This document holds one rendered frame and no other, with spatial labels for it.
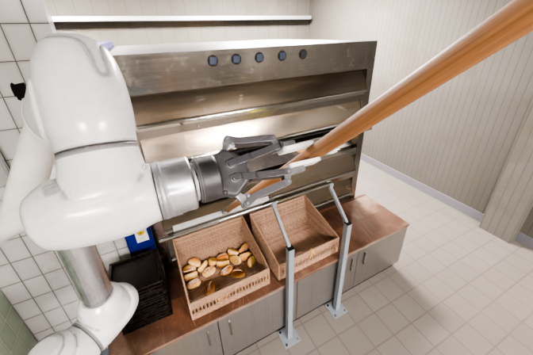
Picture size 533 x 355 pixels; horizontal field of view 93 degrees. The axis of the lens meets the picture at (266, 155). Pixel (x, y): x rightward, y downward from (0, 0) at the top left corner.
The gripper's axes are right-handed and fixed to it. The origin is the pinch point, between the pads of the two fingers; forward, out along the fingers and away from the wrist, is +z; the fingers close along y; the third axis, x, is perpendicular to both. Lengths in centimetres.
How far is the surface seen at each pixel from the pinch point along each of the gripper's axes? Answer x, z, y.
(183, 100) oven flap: -102, -2, -71
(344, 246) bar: -127, 86, 49
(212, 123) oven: -112, 14, -57
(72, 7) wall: -304, -83, -349
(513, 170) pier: -115, 306, 48
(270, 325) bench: -167, 26, 88
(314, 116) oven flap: -119, 98, -52
